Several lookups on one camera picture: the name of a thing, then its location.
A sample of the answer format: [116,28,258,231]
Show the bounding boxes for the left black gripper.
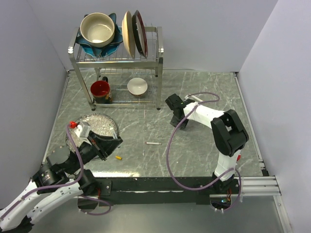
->
[67,130,123,174]

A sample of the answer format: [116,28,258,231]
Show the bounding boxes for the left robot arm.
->
[0,132,123,233]

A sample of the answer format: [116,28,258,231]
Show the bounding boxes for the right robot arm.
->
[165,92,249,193]

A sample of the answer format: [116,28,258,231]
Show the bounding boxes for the white pen red tip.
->
[145,142,162,145]

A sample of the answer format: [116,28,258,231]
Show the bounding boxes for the speckled grey plate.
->
[65,113,119,152]

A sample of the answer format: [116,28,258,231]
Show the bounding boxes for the small white bowl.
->
[127,78,148,96]

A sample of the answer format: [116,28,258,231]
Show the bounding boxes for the red and black mug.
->
[90,76,113,104]

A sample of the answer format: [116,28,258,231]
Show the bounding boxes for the metal dish rack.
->
[68,26,164,111]

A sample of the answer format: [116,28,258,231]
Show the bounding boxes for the blue scalloped dish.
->
[76,13,123,57]

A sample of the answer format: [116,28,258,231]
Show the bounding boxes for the black red-rimmed plate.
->
[132,10,148,58]

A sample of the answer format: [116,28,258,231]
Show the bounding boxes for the cream plate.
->
[122,11,135,58]

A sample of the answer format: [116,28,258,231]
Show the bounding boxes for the beige ceramic bowl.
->
[80,13,115,48]

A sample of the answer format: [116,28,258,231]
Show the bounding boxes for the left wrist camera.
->
[69,121,91,140]

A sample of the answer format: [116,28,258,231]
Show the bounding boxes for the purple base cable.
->
[77,193,113,216]

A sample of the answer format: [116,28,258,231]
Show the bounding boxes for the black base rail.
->
[86,177,239,205]

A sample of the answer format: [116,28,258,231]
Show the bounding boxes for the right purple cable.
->
[166,92,242,212]

